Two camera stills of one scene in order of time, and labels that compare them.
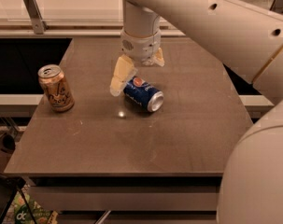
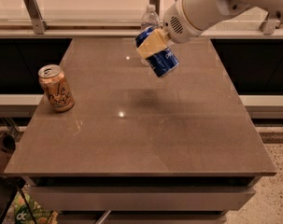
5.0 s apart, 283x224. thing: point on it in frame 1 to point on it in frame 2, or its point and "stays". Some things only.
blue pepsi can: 141,93 to 162,62
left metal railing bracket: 39,25 stays
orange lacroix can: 56,88 stays
